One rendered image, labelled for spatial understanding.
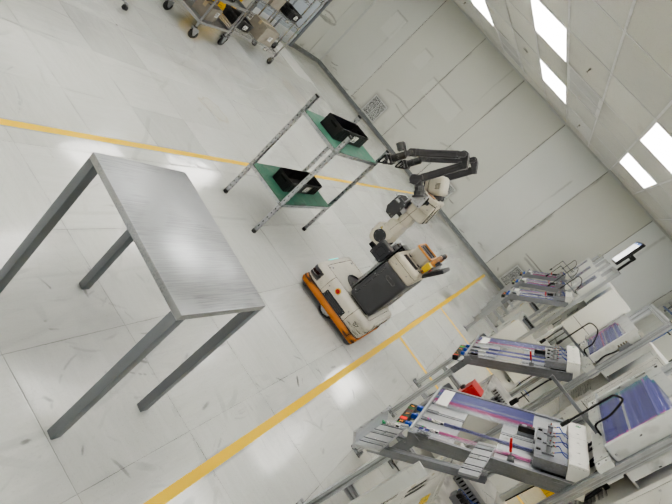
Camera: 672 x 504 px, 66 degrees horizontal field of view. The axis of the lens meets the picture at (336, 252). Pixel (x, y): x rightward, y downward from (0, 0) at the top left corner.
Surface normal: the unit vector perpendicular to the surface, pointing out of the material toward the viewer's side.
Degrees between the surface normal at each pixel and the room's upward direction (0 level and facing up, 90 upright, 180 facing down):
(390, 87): 90
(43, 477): 0
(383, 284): 90
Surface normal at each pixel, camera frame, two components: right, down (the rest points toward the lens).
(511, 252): -0.40, 0.06
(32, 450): 0.70, -0.62
